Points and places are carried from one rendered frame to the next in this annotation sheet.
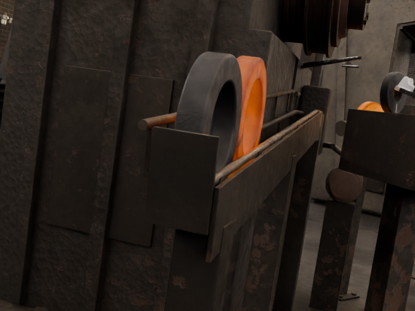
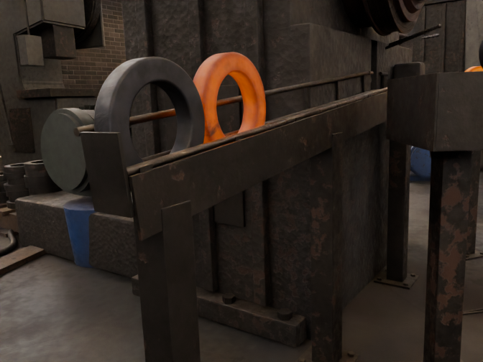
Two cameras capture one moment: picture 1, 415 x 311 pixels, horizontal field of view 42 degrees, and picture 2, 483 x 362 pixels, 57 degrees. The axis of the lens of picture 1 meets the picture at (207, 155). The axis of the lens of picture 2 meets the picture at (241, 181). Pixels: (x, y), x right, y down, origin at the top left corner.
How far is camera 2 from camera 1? 0.34 m
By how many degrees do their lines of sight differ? 20
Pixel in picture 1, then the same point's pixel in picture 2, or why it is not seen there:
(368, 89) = not seen: outside the picture
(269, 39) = (308, 31)
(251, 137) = (251, 125)
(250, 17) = (290, 14)
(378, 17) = not seen: outside the picture
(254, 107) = (250, 97)
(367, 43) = not seen: outside the picture
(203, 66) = (116, 72)
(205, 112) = (111, 113)
